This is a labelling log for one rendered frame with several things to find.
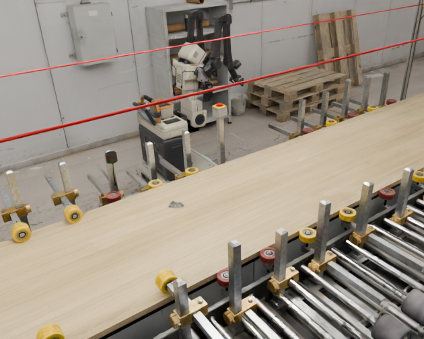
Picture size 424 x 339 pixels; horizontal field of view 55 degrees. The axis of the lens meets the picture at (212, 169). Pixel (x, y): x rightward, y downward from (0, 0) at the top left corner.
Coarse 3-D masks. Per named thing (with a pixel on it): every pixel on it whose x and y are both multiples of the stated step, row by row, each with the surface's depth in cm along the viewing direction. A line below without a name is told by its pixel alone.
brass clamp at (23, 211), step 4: (24, 204) 208; (28, 204) 208; (8, 208) 206; (12, 208) 206; (20, 208) 205; (24, 208) 206; (28, 208) 208; (8, 212) 203; (12, 212) 203; (16, 212) 205; (20, 212) 206; (24, 212) 207; (28, 212) 208; (4, 216) 202; (8, 216) 203; (20, 216) 206; (4, 220) 203; (8, 220) 204
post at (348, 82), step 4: (348, 80) 318; (348, 84) 318; (348, 88) 320; (344, 92) 324; (348, 92) 322; (344, 96) 325; (348, 96) 324; (344, 100) 326; (348, 100) 326; (344, 104) 328; (348, 104) 328; (344, 108) 329; (344, 112) 330
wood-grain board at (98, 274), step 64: (384, 128) 293; (192, 192) 226; (256, 192) 223; (320, 192) 220; (0, 256) 183; (64, 256) 181; (128, 256) 180; (192, 256) 178; (256, 256) 180; (0, 320) 150; (64, 320) 149; (128, 320) 150
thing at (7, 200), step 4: (0, 188) 226; (4, 188) 226; (0, 192) 223; (4, 192) 222; (4, 196) 218; (8, 196) 218; (4, 200) 214; (8, 200) 214; (8, 204) 211; (12, 204) 211; (12, 216) 201; (16, 216) 201; (12, 220) 198; (16, 220) 198; (20, 220) 198
